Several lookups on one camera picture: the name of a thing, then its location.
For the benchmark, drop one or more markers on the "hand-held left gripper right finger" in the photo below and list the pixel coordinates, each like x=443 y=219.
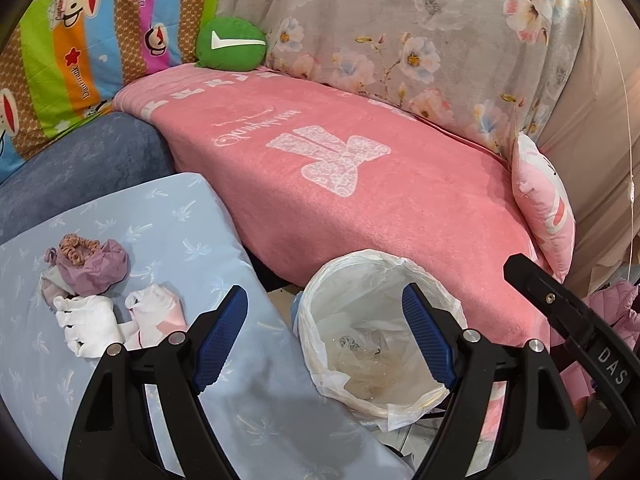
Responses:
x=425 y=330

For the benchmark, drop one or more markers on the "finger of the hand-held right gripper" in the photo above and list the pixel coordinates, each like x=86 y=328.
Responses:
x=545 y=295

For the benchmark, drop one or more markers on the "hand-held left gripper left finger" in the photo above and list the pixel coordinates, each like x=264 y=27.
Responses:
x=222 y=330

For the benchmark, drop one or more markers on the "pink and white tissue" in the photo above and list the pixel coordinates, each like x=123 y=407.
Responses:
x=160 y=310

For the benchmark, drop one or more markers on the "bin with white liner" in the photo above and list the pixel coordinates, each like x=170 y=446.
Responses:
x=320 y=310

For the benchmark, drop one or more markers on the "purple sock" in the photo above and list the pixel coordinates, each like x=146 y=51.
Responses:
x=100 y=270

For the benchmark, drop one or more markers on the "pink quilted garment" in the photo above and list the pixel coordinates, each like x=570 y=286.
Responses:
x=620 y=300

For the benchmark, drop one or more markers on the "clear plastic wrapper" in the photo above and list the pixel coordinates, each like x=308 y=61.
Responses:
x=350 y=342

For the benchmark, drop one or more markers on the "small pink pillow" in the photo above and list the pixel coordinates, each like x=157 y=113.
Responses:
x=542 y=200

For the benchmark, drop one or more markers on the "light blue patterned cushion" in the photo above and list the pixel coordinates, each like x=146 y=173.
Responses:
x=175 y=220

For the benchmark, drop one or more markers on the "pink bow print blanket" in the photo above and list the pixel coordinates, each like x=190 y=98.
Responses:
x=325 y=210

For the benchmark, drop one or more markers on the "beige cloth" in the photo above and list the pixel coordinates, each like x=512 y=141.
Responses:
x=600 y=135

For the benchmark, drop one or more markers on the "dark blue cushion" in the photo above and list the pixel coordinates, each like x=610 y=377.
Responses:
x=100 y=160

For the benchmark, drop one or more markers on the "green round check-mark cushion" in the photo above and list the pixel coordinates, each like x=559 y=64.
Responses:
x=230 y=55

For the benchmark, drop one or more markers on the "grey floral blanket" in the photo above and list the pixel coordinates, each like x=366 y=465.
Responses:
x=400 y=20

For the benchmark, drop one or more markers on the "striped monkey print quilt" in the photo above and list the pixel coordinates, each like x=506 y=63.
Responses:
x=75 y=35

